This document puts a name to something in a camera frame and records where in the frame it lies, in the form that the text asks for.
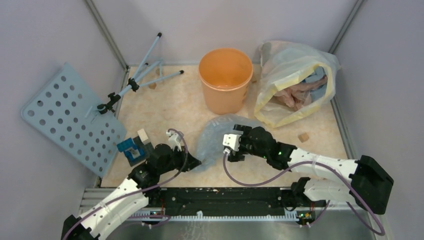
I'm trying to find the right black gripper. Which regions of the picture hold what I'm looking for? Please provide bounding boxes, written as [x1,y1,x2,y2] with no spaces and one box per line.
[227,124,268,162]

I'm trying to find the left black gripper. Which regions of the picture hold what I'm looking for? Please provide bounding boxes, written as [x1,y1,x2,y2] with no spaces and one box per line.
[158,145,201,175]

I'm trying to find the light blue plastic trash bag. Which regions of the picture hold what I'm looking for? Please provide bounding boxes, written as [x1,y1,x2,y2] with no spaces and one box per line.
[193,113,263,173]

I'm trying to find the large translucent white trash bag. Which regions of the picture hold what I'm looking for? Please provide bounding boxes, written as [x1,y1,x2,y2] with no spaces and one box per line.
[253,40,340,128]

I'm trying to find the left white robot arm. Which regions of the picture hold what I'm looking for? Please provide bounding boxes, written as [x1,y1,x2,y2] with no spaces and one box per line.
[61,144,202,240]

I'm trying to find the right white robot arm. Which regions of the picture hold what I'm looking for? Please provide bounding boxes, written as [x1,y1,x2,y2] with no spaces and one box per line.
[222,124,394,215]

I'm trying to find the pink plastic bags inside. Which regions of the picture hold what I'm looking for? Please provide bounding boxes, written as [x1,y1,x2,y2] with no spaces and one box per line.
[274,75,328,111]

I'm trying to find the orange plastic trash bin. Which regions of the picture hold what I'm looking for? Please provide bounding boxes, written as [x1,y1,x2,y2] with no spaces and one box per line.
[198,47,254,115]

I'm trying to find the blue block holder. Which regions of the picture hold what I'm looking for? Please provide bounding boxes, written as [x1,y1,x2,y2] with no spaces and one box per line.
[117,136,154,167]

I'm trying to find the small wooden cube left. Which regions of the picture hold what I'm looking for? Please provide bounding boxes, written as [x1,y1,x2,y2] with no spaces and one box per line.
[137,128,150,144]

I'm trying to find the wooden cube on table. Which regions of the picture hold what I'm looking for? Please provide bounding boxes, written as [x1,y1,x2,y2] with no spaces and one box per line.
[298,132,310,143]

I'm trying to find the wooden block by tripod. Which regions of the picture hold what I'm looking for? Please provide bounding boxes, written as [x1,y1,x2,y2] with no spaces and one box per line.
[148,82,157,90]

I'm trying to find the light blue tripod stand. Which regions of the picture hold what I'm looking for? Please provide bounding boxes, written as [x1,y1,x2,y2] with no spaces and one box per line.
[96,32,185,115]

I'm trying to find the light blue perforated board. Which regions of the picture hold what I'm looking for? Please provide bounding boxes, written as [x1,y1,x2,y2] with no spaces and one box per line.
[21,63,127,178]

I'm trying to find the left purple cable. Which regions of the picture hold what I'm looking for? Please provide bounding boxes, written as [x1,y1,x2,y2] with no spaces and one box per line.
[62,128,189,240]

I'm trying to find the purple cable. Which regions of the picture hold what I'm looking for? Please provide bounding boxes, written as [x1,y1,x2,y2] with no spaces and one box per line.
[62,128,189,240]
[222,149,387,237]

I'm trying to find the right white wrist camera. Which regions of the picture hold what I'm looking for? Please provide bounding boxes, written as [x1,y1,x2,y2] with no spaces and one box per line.
[222,133,241,154]

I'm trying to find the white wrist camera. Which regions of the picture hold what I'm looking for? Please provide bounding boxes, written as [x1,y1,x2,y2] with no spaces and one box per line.
[222,133,241,154]
[166,129,183,152]

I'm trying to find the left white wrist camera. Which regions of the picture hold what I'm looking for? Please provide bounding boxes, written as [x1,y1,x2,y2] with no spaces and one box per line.
[166,129,183,152]

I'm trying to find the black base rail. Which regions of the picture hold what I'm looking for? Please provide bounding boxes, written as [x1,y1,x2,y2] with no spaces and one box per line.
[146,187,312,217]

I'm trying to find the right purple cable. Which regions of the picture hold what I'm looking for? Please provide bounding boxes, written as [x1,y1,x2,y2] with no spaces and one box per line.
[222,149,387,237]

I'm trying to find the white toothed cable strip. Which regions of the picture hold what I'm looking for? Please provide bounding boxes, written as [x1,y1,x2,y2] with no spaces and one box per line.
[127,211,299,222]

